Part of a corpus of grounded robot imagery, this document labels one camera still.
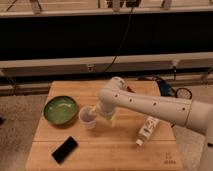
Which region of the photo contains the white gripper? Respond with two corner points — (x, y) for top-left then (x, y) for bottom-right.
(89, 106), (116, 128)

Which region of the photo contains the blue object with cables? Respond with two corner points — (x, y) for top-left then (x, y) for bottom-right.
(157, 80), (171, 96)

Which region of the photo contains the red small object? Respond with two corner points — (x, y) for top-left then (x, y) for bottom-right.
(127, 86), (135, 93)

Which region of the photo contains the black smartphone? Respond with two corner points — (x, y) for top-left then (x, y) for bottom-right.
(52, 136), (78, 164)

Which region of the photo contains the white plastic bottle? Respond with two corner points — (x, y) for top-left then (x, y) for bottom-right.
(136, 117), (159, 146)

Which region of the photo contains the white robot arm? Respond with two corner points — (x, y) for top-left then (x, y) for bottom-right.
(93, 77), (213, 171)

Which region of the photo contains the black hanging cable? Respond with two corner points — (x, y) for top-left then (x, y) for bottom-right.
(101, 5), (135, 74)

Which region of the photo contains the green bowl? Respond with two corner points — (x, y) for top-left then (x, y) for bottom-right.
(43, 96), (78, 125)

